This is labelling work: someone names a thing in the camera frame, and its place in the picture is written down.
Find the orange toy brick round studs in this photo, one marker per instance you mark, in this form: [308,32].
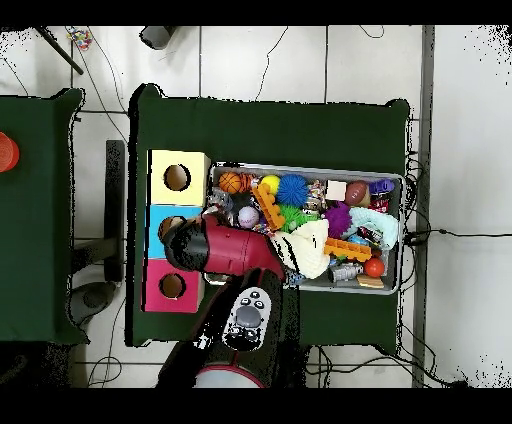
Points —
[269,206]

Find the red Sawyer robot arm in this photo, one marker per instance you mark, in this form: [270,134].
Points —
[232,248]

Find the wooden box three holes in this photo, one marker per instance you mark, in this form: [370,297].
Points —
[196,172]

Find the clear shallow mesh bin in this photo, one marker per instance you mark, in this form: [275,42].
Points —
[312,286]

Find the yellow ball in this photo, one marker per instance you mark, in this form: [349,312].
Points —
[270,185]

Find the green spiky ball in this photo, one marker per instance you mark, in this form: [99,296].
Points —
[290,218]

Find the small orange basketball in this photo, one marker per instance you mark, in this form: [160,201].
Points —
[230,182]

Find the blue spiky ball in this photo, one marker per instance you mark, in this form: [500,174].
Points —
[293,190]

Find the cream knitted cloth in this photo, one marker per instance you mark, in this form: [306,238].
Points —
[308,248]

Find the purple spiky ball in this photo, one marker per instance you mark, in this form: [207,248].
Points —
[338,220]

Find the long flat orange toy brick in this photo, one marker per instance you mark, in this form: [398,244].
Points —
[348,250]

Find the brown toy football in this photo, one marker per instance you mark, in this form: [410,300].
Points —
[357,192]

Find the light blue cloth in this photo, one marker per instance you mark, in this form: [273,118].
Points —
[376,224]

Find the black upright bar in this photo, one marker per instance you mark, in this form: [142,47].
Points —
[115,208]

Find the grey round base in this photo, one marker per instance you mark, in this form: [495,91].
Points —
[94,298]

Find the grey object on floor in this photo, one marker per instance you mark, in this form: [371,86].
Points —
[157,35]

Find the dark green side table cloth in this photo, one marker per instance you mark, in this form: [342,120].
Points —
[36,240]

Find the small colourful item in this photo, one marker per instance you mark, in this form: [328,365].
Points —
[79,37]

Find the red round object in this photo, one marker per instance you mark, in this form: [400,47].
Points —
[6,152]

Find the black stick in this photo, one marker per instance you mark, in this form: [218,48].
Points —
[56,48]

